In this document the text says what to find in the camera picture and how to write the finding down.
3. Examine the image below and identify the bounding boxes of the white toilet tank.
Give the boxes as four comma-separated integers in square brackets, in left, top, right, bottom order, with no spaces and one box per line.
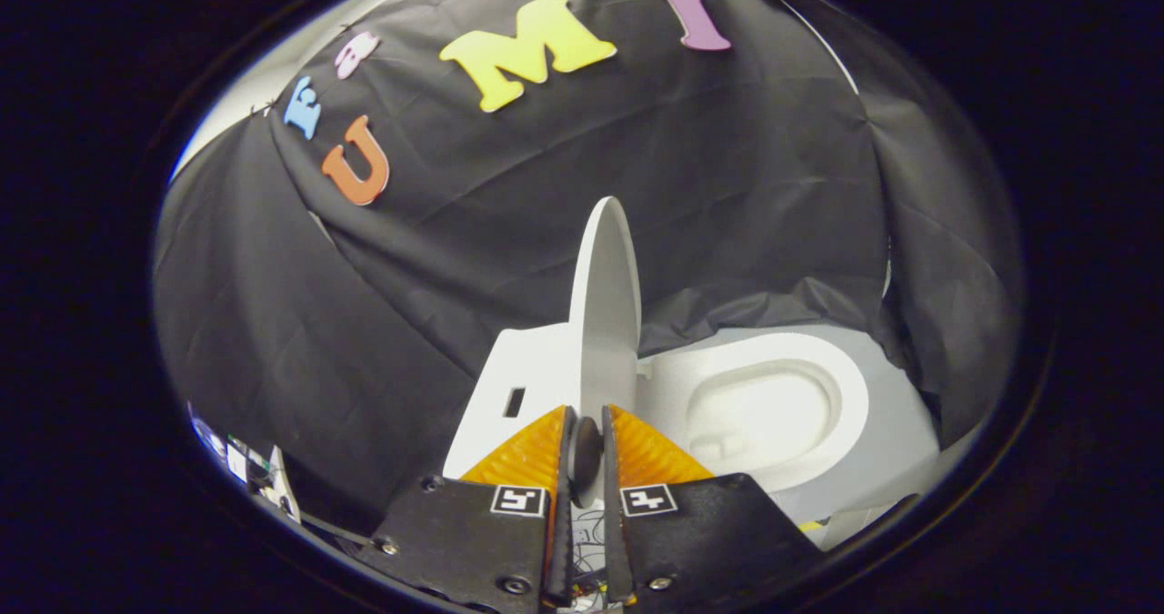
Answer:
[443,323,583,480]

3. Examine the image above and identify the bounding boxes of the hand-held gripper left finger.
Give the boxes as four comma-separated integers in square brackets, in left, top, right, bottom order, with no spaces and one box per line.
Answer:
[355,405,578,610]

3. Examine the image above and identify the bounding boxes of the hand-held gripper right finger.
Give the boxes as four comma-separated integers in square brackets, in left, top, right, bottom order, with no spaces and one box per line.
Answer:
[600,403,824,608]

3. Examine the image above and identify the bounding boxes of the black backdrop cloth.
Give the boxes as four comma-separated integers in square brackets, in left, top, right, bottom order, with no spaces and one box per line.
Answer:
[153,0,1027,538]

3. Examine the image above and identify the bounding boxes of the black cable bundle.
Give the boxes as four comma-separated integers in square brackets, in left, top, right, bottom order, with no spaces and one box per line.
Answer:
[571,505,608,597]

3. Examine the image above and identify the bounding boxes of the white toilet lid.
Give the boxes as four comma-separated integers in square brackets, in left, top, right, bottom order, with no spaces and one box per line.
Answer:
[568,196,644,506]

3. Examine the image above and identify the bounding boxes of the white toilet bowl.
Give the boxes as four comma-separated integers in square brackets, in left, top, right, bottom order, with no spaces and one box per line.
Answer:
[637,330,872,497]

